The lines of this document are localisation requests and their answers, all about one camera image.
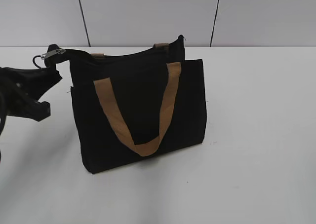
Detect silver metal zipper pull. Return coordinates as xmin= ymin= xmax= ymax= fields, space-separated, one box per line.
xmin=32 ymin=48 xmax=66 ymax=69

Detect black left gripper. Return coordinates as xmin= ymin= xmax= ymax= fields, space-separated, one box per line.
xmin=0 ymin=68 xmax=62 ymax=122

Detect black tote bag tan handles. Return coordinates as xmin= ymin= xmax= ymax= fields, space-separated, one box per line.
xmin=45 ymin=35 xmax=207 ymax=174

